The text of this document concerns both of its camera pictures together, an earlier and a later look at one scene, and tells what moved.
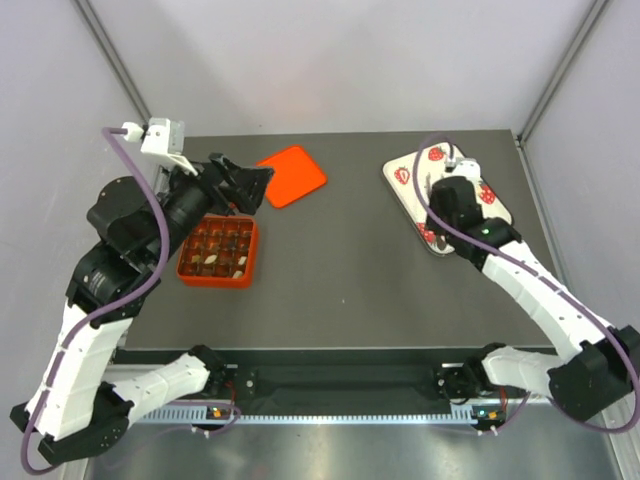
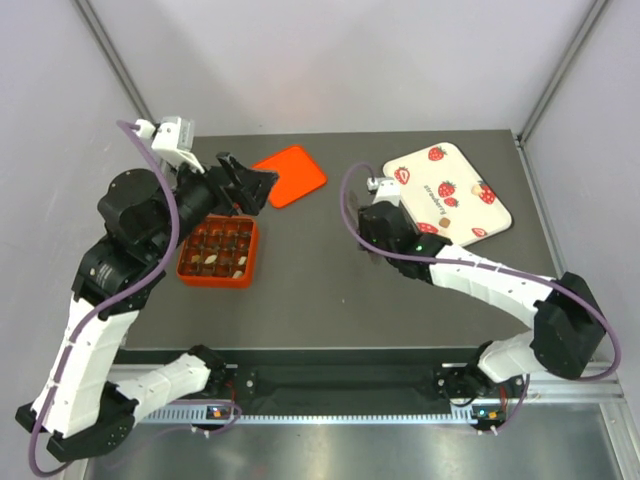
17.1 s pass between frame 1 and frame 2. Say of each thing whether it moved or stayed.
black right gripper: moved
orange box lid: stayed
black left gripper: stayed
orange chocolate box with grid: stayed
